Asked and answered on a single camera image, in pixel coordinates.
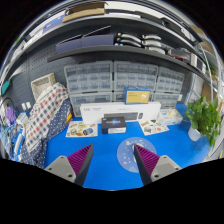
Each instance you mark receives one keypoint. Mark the white plant pot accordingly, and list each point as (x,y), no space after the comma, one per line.
(194,134)

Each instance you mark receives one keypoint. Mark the clear plastic drawer cabinet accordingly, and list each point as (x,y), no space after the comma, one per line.
(166,100)
(136,76)
(88,77)
(170,80)
(118,96)
(90,101)

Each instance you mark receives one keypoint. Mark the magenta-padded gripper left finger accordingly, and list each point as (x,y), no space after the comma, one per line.
(63,166)

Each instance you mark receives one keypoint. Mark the round rabbit-print mouse pad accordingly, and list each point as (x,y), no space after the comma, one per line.
(127,155)

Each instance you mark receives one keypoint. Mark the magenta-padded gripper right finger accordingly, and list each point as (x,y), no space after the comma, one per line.
(161,166)

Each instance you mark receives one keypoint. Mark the sticker sheet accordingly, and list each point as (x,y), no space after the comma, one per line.
(153,127)
(81,129)

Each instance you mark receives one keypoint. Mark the navy white-dotted cloth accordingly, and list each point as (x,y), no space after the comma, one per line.
(56,128)

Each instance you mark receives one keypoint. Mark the yellow box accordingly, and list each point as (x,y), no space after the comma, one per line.
(137,96)

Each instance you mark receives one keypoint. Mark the white and blue tissue box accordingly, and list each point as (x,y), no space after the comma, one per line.
(170,117)

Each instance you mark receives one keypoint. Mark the small black box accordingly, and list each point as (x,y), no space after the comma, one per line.
(114,126)

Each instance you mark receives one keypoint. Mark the green leafy plant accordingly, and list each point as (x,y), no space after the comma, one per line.
(203,116)

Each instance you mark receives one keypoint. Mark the long white keyboard box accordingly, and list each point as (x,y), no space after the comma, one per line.
(96,111)

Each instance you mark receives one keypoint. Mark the red and blue checked cloth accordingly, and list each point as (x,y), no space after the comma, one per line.
(45,113)

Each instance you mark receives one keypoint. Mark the white woven basket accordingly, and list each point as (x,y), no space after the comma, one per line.
(42,85)

